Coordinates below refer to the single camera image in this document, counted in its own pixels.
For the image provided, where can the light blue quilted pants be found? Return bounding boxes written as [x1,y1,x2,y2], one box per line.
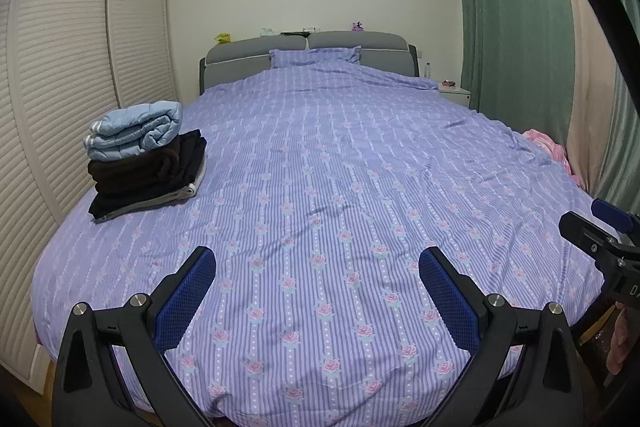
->
[86,101,184,161]

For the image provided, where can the person's right hand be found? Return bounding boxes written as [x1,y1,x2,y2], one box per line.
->
[606,301,636,374]

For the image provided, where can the black folded clothes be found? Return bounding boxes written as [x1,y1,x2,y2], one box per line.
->
[89,130,208,220]

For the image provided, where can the pink cloth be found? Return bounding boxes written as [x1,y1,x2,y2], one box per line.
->
[521,129,581,185]

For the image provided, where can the grey bed headboard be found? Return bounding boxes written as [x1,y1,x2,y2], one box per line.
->
[199,31,417,96]

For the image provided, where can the bed with purple floral duvet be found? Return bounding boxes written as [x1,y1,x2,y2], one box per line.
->
[30,48,608,427]

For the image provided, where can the white nightstand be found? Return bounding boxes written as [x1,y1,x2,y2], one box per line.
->
[436,81,472,109]

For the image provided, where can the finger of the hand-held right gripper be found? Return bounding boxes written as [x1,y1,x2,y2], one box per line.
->
[591,199,640,239]
[559,211,623,260]

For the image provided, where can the grey folded garment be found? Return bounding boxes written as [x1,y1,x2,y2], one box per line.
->
[95,159,207,223]

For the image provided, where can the white louvered wardrobe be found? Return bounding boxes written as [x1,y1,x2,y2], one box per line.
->
[0,0,182,395]

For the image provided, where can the purple striped pillow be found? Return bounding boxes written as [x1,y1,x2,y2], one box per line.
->
[269,47,362,68]

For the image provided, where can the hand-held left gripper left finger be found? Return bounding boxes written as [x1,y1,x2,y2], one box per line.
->
[51,245,217,427]

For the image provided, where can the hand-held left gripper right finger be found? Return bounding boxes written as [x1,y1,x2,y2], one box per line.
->
[419,246,598,427]

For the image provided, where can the brown folded fleece garment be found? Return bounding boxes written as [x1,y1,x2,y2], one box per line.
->
[87,142,186,196]

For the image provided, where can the beige curtain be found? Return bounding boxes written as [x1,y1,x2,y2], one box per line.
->
[564,0,626,202]

